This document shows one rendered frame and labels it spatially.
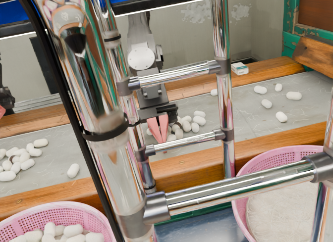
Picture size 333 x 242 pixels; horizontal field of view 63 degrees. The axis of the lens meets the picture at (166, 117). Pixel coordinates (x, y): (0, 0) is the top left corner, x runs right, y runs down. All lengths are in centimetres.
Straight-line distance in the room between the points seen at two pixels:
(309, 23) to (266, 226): 67
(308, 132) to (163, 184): 31
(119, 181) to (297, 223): 36
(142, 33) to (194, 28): 210
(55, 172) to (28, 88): 229
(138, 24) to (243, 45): 236
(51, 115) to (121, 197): 74
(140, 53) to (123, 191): 45
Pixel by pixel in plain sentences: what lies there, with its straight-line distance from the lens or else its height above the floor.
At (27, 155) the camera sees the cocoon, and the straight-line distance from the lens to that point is 75.
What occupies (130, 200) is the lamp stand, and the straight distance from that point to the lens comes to 17.
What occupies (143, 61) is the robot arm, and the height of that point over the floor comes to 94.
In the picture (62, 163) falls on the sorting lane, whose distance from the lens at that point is 69.
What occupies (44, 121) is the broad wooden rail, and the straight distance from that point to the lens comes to 89.
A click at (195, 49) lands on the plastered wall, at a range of 284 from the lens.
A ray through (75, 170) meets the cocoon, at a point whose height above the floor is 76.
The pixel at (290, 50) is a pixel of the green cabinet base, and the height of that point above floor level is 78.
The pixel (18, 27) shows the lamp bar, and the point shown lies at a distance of 53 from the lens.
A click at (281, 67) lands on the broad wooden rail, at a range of 95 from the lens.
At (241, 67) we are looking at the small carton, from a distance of 91.
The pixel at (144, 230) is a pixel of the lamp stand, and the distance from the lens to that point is 19.
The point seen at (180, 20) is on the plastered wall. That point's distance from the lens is 274.
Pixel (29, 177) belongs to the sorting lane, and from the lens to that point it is 69.
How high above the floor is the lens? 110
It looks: 29 degrees down
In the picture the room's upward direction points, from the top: 10 degrees counter-clockwise
